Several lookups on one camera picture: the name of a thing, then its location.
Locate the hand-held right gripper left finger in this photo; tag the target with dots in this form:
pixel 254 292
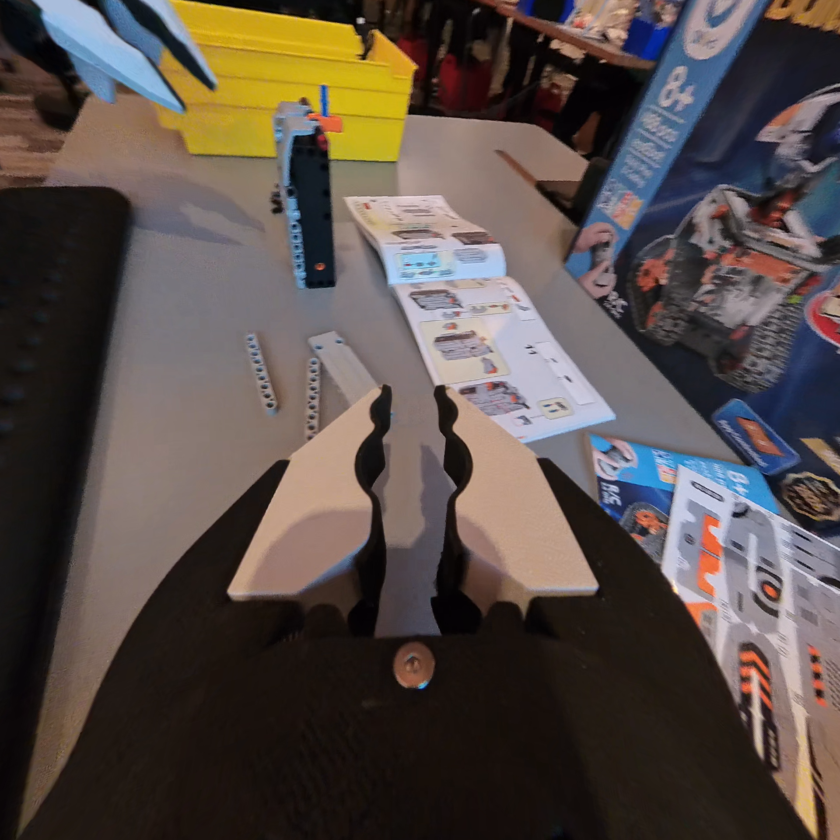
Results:
pixel 308 525

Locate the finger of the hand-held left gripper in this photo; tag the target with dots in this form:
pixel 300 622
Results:
pixel 190 46
pixel 98 46

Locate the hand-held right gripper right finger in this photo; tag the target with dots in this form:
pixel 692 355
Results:
pixel 525 525

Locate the grey beam with end connector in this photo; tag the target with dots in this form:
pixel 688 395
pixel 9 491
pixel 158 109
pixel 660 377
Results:
pixel 344 367

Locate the black and grey brick assembly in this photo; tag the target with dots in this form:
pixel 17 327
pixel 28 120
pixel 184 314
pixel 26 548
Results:
pixel 313 197

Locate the grey desk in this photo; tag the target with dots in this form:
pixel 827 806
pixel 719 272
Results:
pixel 197 275

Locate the long brown-edged desk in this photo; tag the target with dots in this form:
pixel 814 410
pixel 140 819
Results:
pixel 577 39

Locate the yellow storage bin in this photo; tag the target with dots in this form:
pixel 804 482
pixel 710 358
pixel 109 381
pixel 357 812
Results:
pixel 262 59

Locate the grey holed beam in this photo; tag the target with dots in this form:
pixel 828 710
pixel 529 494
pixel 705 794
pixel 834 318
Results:
pixel 261 374
pixel 312 400

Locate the open instruction manual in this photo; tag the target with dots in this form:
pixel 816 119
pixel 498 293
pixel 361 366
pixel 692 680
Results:
pixel 472 341

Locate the sticker sheet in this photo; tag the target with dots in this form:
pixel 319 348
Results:
pixel 754 590

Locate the red canister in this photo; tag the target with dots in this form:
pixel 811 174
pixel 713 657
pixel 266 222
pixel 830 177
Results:
pixel 550 105
pixel 459 82

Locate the black perforated pad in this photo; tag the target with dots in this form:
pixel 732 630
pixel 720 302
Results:
pixel 52 394

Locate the blue robot kit box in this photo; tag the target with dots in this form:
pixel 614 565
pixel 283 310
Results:
pixel 722 229

